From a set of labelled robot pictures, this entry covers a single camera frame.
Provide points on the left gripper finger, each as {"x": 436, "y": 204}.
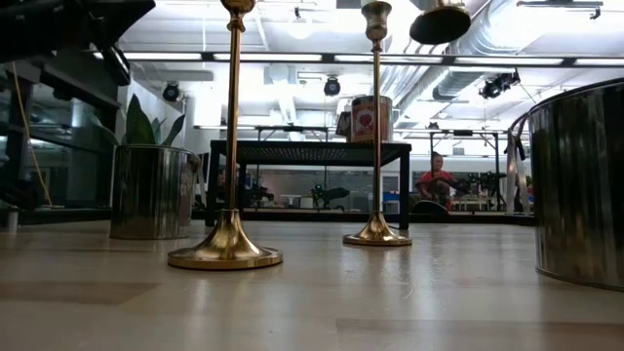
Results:
{"x": 117, "y": 66}
{"x": 117, "y": 10}

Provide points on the silver candle tin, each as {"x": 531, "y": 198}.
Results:
{"x": 151, "y": 195}
{"x": 440, "y": 24}
{"x": 580, "y": 195}
{"x": 370, "y": 119}

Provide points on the tall brass candlestick holder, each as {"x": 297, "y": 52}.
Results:
{"x": 376, "y": 231}

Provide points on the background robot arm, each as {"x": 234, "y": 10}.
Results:
{"x": 331, "y": 194}

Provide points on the long ceiling light strip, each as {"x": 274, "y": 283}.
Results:
{"x": 156, "y": 56}

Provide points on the black round ceiling lamp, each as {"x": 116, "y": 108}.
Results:
{"x": 332, "y": 87}
{"x": 171, "y": 91}

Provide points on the black perforated riser shelf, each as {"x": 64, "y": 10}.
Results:
{"x": 312, "y": 153}

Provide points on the person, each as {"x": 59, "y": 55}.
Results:
{"x": 435, "y": 183}

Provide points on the black spotlight cluster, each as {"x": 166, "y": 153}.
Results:
{"x": 498, "y": 85}

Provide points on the black metal frame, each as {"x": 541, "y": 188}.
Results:
{"x": 432, "y": 146}

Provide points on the silver ventilation duct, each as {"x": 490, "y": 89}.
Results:
{"x": 456, "y": 83}

